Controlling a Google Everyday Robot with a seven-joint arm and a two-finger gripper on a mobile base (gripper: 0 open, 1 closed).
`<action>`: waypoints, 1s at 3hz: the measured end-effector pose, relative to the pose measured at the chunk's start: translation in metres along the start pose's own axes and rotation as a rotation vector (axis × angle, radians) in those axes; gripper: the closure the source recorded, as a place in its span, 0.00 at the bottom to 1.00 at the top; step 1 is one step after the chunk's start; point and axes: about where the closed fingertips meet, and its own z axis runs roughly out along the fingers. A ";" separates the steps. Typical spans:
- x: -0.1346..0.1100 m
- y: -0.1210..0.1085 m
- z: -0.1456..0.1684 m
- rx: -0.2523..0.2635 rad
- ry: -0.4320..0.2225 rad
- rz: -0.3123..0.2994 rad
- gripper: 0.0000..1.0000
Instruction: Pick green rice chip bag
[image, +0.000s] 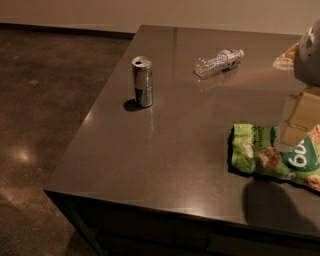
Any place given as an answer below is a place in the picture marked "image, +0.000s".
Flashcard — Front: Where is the clear plastic water bottle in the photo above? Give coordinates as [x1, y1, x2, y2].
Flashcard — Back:
[194, 49, 244, 79]

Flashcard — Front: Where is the orange snack bag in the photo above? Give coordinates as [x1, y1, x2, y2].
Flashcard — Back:
[273, 43, 299, 70]

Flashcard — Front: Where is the dark table base cabinet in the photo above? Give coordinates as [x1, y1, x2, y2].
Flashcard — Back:
[45, 189, 320, 256]

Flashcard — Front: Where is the green rice chip bag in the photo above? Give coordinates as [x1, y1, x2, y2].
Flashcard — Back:
[230, 124, 320, 191]

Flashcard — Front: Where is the silver energy drink can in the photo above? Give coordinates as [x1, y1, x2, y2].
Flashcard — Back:
[131, 56, 153, 108]

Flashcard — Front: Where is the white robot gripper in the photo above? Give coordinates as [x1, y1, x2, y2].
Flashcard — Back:
[274, 18, 320, 152]

